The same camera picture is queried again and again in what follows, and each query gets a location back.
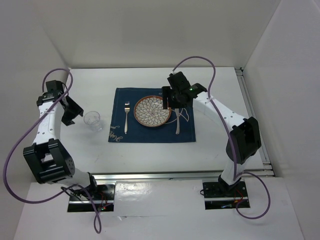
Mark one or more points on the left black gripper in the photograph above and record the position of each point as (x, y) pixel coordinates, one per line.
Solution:
(76, 110)

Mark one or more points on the aluminium side rail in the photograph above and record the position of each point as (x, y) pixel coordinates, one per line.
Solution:
(267, 165)

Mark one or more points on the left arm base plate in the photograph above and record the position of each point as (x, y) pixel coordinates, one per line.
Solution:
(103, 200)

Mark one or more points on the aluminium front rail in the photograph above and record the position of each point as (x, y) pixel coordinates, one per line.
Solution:
(150, 176)

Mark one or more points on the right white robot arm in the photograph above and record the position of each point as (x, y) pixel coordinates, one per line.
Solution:
(243, 134)

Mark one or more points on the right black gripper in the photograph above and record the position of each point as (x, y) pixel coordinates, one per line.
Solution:
(166, 92)

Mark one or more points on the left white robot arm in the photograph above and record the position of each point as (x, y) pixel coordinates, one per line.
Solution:
(47, 158)

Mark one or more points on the clear drinking glass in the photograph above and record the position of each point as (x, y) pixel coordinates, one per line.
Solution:
(93, 120)

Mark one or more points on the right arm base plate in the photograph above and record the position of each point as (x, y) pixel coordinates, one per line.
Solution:
(215, 199)

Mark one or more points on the navy blue fish placemat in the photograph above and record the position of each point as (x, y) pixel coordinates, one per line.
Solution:
(138, 133)

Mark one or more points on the silver fork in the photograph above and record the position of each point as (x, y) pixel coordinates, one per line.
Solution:
(126, 110)

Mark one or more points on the silver table knife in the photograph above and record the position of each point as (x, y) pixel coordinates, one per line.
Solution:
(177, 112)

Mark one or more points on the patterned ceramic plate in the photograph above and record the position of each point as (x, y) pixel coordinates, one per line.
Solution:
(149, 112)

